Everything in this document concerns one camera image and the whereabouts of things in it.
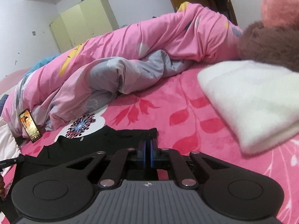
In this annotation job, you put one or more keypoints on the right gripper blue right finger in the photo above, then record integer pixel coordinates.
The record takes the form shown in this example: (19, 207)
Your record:
(174, 164)

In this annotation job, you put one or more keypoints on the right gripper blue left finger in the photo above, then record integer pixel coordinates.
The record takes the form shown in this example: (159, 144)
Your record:
(123, 161)

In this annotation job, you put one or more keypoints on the black garment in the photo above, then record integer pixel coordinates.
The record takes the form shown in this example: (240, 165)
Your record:
(105, 139)

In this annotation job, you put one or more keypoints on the white blanket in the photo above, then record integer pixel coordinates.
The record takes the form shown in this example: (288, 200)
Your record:
(8, 146)

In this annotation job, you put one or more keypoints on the smartphone on bed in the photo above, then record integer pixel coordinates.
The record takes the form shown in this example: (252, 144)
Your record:
(30, 126)

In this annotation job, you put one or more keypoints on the pink floral bed sheet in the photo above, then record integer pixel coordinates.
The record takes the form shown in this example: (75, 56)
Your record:
(186, 121)

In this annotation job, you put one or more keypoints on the pink grey quilt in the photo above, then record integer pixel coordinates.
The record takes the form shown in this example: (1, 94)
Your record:
(129, 59)

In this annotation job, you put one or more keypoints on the folded white pink garment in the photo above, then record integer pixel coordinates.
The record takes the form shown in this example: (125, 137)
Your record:
(259, 102)

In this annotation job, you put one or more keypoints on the yellow green wardrobe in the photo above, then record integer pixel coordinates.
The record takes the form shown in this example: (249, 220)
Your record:
(87, 19)

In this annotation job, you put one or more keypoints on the person in brown fleece coat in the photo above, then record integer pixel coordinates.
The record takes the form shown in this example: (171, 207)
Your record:
(276, 45)

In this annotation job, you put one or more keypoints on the pink beret hat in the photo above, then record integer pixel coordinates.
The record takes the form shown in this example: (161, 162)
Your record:
(279, 13)

